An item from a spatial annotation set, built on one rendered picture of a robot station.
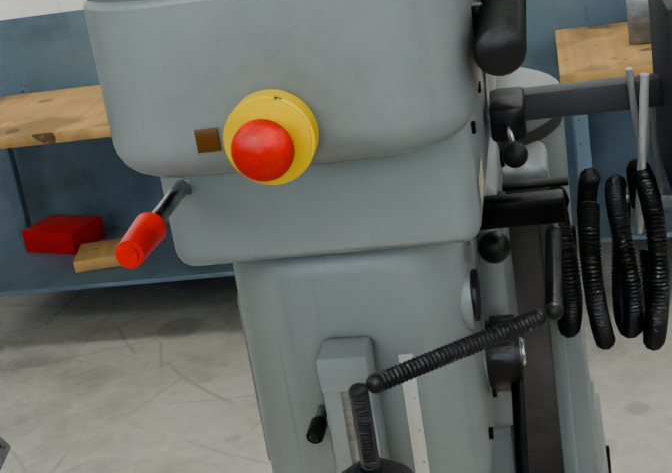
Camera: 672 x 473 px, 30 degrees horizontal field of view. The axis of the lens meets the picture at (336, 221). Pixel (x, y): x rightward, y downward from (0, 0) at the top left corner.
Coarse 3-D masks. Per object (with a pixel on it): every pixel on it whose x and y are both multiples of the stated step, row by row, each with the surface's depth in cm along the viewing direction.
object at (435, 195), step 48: (480, 96) 107; (480, 144) 101; (192, 192) 95; (240, 192) 94; (288, 192) 94; (336, 192) 93; (384, 192) 93; (432, 192) 92; (480, 192) 94; (192, 240) 96; (240, 240) 96; (288, 240) 95; (336, 240) 95; (384, 240) 94; (432, 240) 94
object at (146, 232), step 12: (180, 180) 94; (168, 192) 92; (180, 192) 93; (168, 204) 90; (144, 216) 86; (156, 216) 86; (168, 216) 89; (132, 228) 84; (144, 228) 84; (156, 228) 85; (132, 240) 82; (144, 240) 83; (156, 240) 84; (120, 252) 82; (132, 252) 82; (144, 252) 82; (132, 264) 82
